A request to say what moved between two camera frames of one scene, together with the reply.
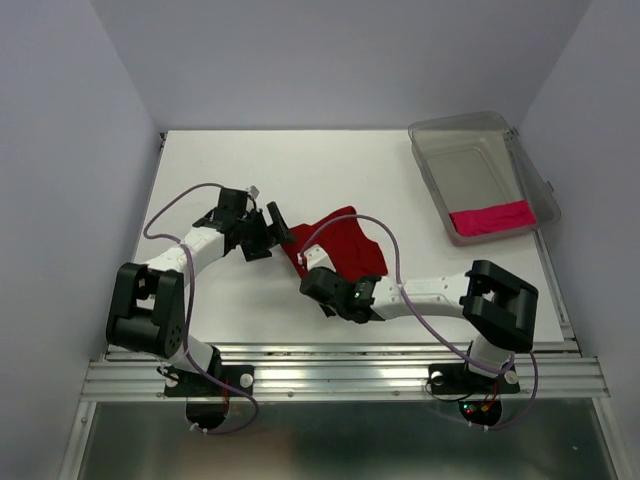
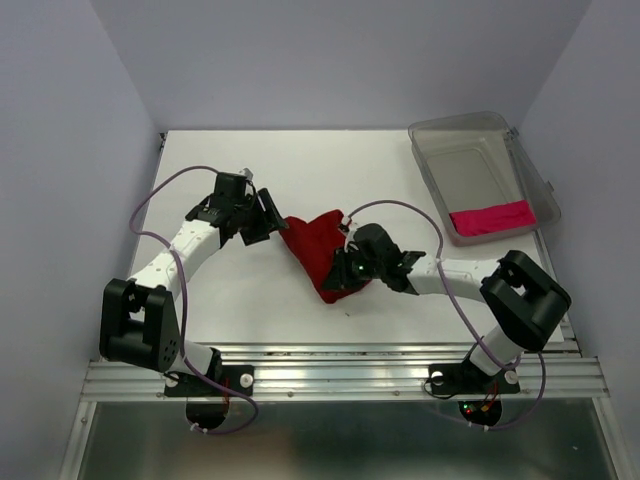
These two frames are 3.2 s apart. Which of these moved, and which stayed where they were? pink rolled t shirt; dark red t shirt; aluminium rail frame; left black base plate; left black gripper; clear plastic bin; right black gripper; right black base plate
Moved: left black gripper; dark red t shirt; right black gripper
Stayed: left black base plate; right black base plate; aluminium rail frame; clear plastic bin; pink rolled t shirt
